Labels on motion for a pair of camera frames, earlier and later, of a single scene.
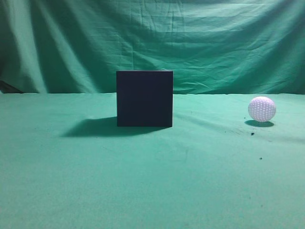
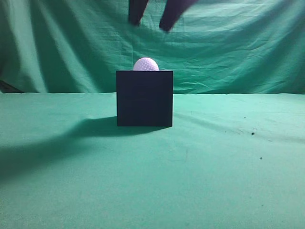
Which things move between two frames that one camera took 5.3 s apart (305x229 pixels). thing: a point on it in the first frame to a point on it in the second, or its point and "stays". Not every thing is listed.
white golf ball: (261, 109) to (146, 64)
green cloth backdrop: (64, 163) stays
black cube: (144, 98) stays
